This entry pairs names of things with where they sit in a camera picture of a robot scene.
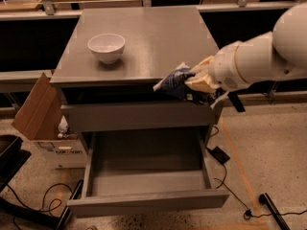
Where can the white ceramic bowl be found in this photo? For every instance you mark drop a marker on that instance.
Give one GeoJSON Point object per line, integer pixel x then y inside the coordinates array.
{"type": "Point", "coordinates": [107, 48]}

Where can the white bottle in box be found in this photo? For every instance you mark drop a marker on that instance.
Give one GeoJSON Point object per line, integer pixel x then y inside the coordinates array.
{"type": "Point", "coordinates": [63, 125]}

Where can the black metal floor bar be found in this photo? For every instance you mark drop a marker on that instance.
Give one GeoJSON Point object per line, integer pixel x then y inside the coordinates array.
{"type": "Point", "coordinates": [266, 200]}

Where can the open grey middle drawer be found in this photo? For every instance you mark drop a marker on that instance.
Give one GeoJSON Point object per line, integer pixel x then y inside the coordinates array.
{"type": "Point", "coordinates": [144, 171]}

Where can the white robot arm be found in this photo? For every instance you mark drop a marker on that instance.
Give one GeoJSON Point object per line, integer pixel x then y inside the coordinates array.
{"type": "Point", "coordinates": [279, 55]}

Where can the black power adapter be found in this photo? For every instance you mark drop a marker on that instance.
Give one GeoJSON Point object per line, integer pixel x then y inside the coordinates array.
{"type": "Point", "coordinates": [219, 155]}

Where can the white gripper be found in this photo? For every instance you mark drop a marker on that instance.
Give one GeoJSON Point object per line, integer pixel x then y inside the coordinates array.
{"type": "Point", "coordinates": [224, 68]}

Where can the blue chip bag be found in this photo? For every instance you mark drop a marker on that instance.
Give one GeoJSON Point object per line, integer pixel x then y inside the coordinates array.
{"type": "Point", "coordinates": [173, 85]}

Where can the open cardboard box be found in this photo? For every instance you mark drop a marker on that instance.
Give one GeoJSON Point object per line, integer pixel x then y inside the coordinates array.
{"type": "Point", "coordinates": [38, 120]}

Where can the grey drawer cabinet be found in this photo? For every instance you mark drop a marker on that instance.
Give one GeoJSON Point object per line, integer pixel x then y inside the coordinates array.
{"type": "Point", "coordinates": [158, 39]}

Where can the closed grey upper drawer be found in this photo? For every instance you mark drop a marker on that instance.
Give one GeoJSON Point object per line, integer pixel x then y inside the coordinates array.
{"type": "Point", "coordinates": [142, 115]}

